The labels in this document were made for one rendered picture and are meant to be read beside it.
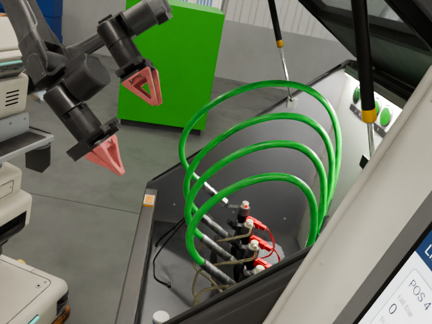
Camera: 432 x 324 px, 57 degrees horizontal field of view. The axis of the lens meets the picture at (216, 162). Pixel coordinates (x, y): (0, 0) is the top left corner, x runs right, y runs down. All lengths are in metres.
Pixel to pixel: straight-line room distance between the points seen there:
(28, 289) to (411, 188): 1.68
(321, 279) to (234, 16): 6.91
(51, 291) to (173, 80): 2.81
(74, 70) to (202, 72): 3.50
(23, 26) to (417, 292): 0.78
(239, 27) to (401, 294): 7.01
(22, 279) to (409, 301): 1.73
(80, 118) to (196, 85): 3.51
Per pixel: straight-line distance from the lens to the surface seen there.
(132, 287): 0.94
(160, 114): 4.35
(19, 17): 0.91
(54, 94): 0.79
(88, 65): 0.76
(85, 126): 0.79
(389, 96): 0.95
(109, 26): 0.93
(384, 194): 0.53
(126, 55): 0.91
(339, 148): 0.96
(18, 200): 1.52
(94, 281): 2.37
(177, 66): 4.21
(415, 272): 0.45
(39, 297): 1.90
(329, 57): 7.57
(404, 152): 0.53
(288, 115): 0.81
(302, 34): 7.44
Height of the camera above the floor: 1.59
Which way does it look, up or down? 24 degrees down
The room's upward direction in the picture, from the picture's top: 11 degrees clockwise
